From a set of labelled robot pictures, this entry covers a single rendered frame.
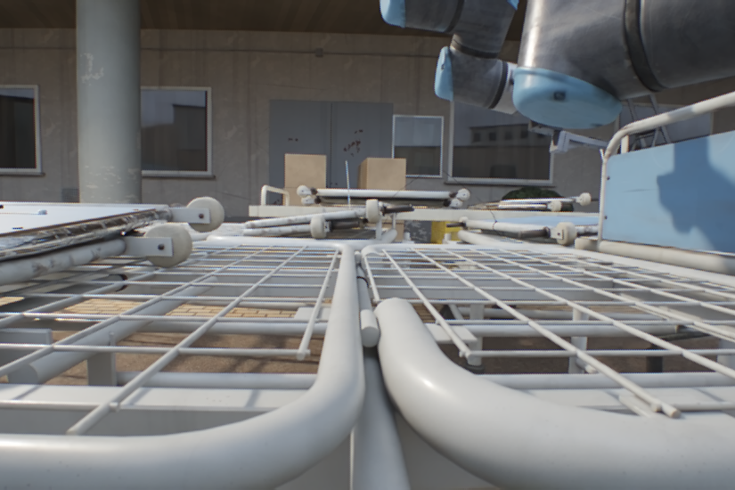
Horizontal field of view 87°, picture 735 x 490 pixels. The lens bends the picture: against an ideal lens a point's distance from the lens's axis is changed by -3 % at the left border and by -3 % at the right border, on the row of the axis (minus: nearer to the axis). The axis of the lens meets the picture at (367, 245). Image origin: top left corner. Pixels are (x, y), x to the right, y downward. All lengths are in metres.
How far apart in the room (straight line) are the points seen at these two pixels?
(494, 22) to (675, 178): 0.44
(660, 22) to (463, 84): 0.50
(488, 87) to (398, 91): 5.88
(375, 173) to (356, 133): 2.49
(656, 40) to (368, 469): 0.32
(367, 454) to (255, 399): 0.12
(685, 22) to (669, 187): 0.61
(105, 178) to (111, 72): 1.09
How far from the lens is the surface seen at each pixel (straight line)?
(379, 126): 6.48
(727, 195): 0.84
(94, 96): 5.07
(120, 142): 4.98
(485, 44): 0.80
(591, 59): 0.37
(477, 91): 0.82
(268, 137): 6.62
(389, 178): 4.04
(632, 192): 1.01
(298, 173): 3.95
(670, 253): 0.92
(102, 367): 0.55
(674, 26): 0.35
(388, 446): 0.21
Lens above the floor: 0.58
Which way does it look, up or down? 5 degrees down
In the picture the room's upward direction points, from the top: 1 degrees clockwise
